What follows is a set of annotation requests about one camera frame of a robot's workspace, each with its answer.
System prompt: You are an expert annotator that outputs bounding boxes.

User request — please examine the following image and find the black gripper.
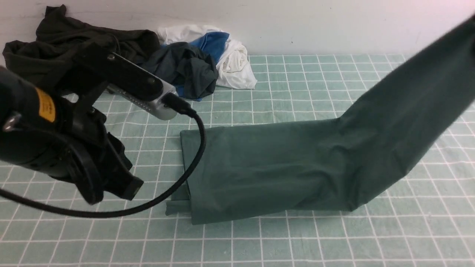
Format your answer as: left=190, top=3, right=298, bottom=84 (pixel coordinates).
left=57, top=82, right=144, bottom=204

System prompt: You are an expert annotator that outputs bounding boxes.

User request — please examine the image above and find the green long-sleeve top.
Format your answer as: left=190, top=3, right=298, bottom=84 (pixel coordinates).
left=165, top=17, right=475, bottom=225

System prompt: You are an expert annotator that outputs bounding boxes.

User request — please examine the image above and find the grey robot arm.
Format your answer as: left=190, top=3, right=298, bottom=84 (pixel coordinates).
left=0, top=66, right=144, bottom=205

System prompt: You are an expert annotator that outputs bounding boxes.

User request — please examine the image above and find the dark grey crumpled garment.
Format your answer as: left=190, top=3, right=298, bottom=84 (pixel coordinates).
left=138, top=42, right=219, bottom=100

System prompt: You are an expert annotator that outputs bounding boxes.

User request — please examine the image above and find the dark olive crumpled garment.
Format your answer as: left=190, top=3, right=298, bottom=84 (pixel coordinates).
left=2, top=5, right=160, bottom=84

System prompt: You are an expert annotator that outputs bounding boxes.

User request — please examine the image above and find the white crumpled garment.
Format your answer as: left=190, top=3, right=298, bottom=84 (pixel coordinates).
left=157, top=24, right=257, bottom=89

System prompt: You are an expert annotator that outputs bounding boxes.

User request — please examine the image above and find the blue crumpled garment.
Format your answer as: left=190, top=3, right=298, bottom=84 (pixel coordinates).
left=161, top=32, right=229, bottom=101

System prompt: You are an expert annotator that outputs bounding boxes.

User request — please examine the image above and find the green checkered tablecloth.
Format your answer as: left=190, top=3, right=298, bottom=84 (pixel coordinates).
left=0, top=54, right=474, bottom=267

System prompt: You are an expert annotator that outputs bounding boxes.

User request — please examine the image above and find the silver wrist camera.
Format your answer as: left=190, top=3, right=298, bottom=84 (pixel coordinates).
left=72, top=43, right=178, bottom=121

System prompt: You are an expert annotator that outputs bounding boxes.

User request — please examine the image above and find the black cable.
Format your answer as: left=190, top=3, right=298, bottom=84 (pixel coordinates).
left=0, top=93, right=207, bottom=218

